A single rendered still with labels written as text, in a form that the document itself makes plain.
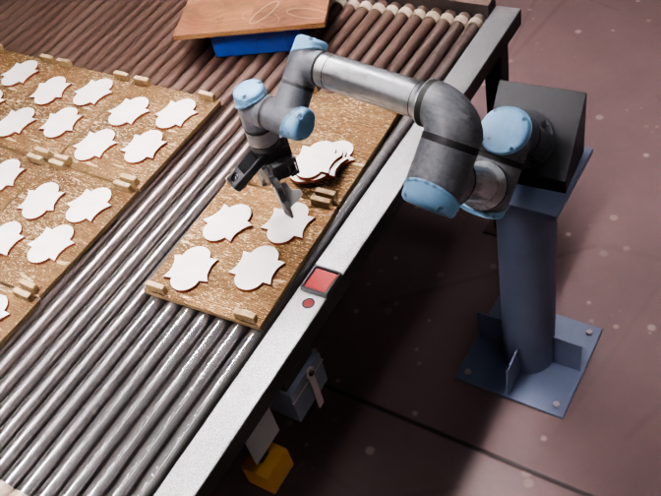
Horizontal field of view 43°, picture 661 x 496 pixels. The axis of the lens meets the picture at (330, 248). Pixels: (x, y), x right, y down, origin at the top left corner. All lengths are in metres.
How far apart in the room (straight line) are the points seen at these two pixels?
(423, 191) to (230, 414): 0.66
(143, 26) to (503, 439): 1.89
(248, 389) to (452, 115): 0.76
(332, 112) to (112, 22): 1.11
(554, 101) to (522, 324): 0.78
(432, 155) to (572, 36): 2.72
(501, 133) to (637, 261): 1.35
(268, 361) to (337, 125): 0.79
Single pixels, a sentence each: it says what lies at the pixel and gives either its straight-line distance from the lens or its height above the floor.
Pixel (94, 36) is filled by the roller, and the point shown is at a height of 0.92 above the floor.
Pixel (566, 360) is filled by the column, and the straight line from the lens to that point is 2.89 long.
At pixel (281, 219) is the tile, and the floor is 0.95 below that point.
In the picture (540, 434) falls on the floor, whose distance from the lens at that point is 2.79.
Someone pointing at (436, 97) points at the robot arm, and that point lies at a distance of 1.62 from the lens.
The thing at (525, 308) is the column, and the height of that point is 0.37.
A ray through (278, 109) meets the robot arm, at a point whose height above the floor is 1.35.
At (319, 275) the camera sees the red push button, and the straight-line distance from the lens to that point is 2.02.
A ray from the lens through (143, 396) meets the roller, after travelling 1.97.
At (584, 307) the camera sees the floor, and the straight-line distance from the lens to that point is 3.08.
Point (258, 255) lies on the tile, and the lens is 2.09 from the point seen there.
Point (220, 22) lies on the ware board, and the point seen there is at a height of 1.04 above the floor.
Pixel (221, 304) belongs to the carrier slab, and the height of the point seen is 0.94.
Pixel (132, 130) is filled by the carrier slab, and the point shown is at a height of 0.94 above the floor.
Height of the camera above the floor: 2.44
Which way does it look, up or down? 47 degrees down
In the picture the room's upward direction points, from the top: 16 degrees counter-clockwise
